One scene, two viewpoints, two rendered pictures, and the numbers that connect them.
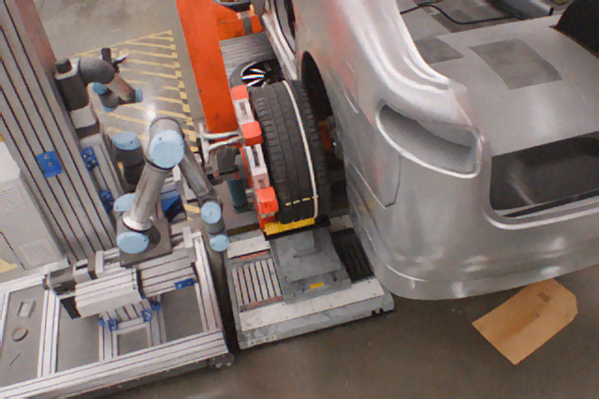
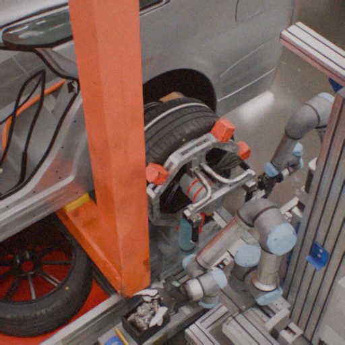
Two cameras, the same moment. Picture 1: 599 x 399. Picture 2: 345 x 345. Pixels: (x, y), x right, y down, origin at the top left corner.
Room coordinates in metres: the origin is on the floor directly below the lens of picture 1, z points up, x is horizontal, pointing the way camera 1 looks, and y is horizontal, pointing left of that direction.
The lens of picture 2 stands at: (3.21, 1.92, 3.50)
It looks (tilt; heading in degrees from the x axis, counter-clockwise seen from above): 51 degrees down; 240
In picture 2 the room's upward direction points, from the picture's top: straight up
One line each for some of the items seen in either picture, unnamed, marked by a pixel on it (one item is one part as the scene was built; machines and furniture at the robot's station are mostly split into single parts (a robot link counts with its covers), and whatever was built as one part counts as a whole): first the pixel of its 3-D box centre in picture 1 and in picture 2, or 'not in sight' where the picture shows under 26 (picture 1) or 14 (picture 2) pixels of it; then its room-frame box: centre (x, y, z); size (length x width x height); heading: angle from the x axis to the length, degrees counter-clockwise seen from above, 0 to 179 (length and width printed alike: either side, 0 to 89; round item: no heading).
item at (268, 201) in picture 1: (267, 200); (239, 152); (1.77, 0.14, 0.85); 0.09 x 0.08 x 0.07; 7
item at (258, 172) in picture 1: (254, 159); (193, 182); (2.08, 0.18, 0.85); 0.54 x 0.07 x 0.54; 7
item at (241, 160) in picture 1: (239, 163); (201, 191); (2.07, 0.25, 0.85); 0.21 x 0.14 x 0.14; 97
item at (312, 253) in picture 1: (301, 231); (172, 220); (2.10, 0.01, 0.32); 0.40 x 0.30 x 0.28; 7
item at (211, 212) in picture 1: (211, 214); (292, 155); (1.60, 0.35, 0.95); 0.11 x 0.08 x 0.11; 9
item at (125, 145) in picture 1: (126, 147); (248, 262); (2.16, 0.77, 0.98); 0.13 x 0.12 x 0.14; 86
